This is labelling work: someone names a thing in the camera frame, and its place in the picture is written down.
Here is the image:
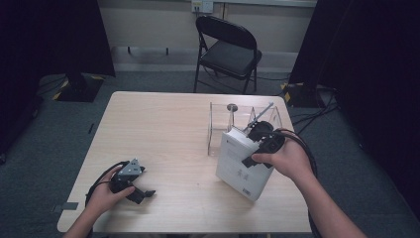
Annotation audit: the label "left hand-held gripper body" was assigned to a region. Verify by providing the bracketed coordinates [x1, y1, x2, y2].
[109, 158, 147, 195]

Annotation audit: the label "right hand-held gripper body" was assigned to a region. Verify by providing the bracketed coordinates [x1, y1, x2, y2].
[243, 101, 287, 157]

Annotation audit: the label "white book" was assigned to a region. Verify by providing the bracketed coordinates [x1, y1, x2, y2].
[216, 127, 276, 202]

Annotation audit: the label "clear acrylic book rack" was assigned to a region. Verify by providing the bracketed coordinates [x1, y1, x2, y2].
[207, 101, 283, 157]

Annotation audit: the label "person's right hand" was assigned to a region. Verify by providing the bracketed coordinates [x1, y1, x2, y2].
[251, 137, 315, 182]

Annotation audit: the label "person's left hand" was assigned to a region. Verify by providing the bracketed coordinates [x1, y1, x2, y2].
[86, 165, 137, 217]

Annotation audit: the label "black stand base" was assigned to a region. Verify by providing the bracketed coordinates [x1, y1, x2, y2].
[52, 72, 105, 103]
[280, 81, 327, 109]

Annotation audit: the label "grey tape strip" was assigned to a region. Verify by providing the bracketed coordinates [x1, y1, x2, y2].
[52, 201, 80, 213]

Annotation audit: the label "black folding chair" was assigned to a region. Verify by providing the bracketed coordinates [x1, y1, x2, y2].
[193, 15, 263, 95]

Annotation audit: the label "black curtain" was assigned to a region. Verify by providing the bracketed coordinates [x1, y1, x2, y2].
[288, 0, 420, 211]
[0, 0, 116, 155]

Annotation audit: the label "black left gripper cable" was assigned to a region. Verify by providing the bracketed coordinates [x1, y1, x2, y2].
[84, 161, 131, 207]

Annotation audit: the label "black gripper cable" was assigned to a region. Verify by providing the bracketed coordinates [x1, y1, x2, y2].
[276, 128, 323, 238]
[84, 161, 131, 207]

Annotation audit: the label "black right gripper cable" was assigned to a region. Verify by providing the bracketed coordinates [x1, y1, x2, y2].
[276, 128, 323, 238]

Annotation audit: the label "black floor cables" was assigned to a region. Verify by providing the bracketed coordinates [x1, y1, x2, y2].
[290, 92, 340, 135]

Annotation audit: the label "white wall socket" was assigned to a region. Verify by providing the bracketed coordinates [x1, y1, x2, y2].
[191, 0, 214, 15]

